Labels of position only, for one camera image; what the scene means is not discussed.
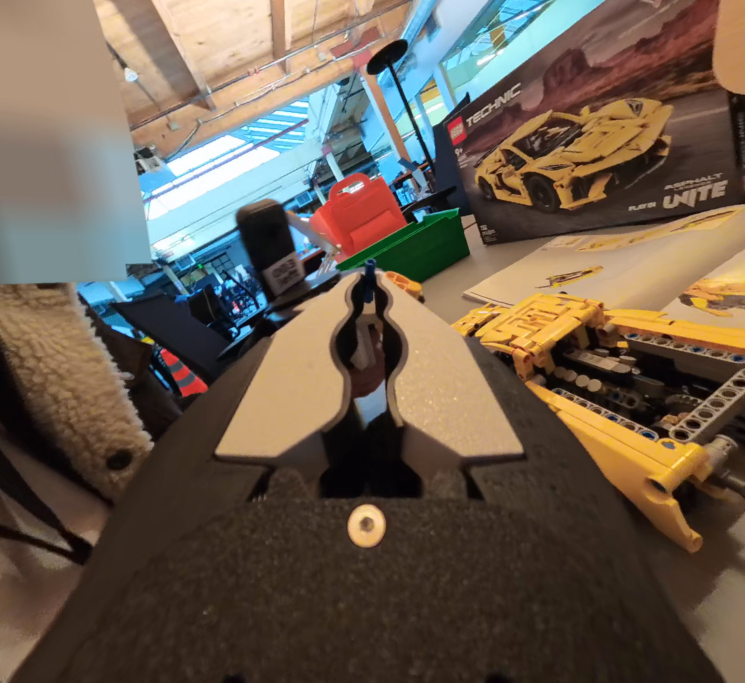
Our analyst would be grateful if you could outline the person's left hand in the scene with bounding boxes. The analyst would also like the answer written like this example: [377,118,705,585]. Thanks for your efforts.
[349,366,386,405]

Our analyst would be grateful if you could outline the yellow brick car model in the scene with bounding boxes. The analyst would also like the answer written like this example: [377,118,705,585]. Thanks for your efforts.
[451,292,745,553]

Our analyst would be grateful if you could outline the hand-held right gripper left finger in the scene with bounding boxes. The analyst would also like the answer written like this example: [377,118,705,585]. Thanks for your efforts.
[215,273,364,483]

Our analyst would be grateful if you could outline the yellow brick door panel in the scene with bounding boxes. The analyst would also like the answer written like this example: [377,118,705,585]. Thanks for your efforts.
[384,271,424,303]

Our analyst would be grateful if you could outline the green storage bin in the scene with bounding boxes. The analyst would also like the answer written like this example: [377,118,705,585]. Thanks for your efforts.
[336,209,471,284]

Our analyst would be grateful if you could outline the grey desk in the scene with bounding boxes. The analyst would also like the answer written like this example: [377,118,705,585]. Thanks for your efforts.
[425,212,745,683]

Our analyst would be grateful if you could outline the open instruction booklet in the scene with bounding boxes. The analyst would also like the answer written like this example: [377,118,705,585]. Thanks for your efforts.
[463,205,745,323]

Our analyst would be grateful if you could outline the orange striped traffic cone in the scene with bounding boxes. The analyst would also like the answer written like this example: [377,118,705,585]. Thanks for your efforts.
[158,348,209,399]

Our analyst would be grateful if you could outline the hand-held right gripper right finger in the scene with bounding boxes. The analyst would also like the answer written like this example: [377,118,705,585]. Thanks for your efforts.
[375,271,525,483]

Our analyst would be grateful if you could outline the wooden document stand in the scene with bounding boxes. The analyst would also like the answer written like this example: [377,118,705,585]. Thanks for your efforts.
[285,209,344,265]

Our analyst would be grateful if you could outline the black lanyard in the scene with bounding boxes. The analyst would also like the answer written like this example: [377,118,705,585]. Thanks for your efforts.
[0,450,94,564]

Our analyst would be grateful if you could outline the black pole stand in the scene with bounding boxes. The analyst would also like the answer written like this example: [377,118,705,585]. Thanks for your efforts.
[367,39,437,172]

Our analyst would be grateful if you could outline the black office chair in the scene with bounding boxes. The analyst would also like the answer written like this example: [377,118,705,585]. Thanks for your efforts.
[402,92,472,218]
[111,293,234,384]

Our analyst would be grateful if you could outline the dark toy car set box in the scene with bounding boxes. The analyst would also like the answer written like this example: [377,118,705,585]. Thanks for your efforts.
[445,0,745,246]

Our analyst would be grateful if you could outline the red plastic carry case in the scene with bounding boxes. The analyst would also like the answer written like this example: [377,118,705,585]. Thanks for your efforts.
[308,173,408,256]

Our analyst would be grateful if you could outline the document stand with sheet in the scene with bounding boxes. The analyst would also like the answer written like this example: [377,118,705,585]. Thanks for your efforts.
[713,0,745,93]

